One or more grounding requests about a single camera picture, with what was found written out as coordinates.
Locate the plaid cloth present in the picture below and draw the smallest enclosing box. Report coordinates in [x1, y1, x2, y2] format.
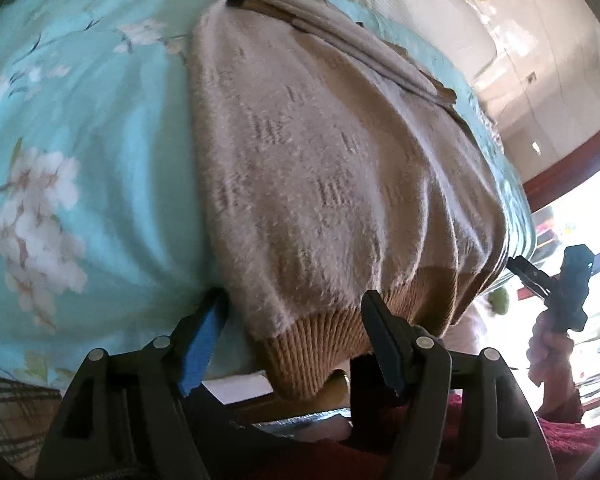
[0, 360, 63, 471]

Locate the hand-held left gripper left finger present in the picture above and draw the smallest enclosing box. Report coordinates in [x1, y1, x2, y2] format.
[34, 287, 231, 480]

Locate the red cloth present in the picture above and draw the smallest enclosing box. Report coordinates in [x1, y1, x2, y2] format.
[245, 395, 598, 480]

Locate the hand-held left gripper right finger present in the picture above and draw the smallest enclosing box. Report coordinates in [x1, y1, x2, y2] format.
[361, 290, 561, 480]

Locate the turquoise floral bedsheet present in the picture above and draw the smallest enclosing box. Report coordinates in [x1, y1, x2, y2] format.
[0, 0, 536, 391]

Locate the wooden door frame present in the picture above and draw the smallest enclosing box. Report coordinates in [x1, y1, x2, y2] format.
[522, 115, 600, 211]

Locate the person's right hand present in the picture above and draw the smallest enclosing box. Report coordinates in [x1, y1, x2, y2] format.
[527, 310, 576, 381]

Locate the person's right forearm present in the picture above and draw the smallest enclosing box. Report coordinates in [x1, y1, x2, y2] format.
[537, 375, 586, 423]

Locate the beige knit sweater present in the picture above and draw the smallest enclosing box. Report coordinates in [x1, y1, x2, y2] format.
[187, 0, 508, 401]

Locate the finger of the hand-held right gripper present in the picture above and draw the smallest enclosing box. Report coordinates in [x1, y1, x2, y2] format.
[507, 256, 562, 297]

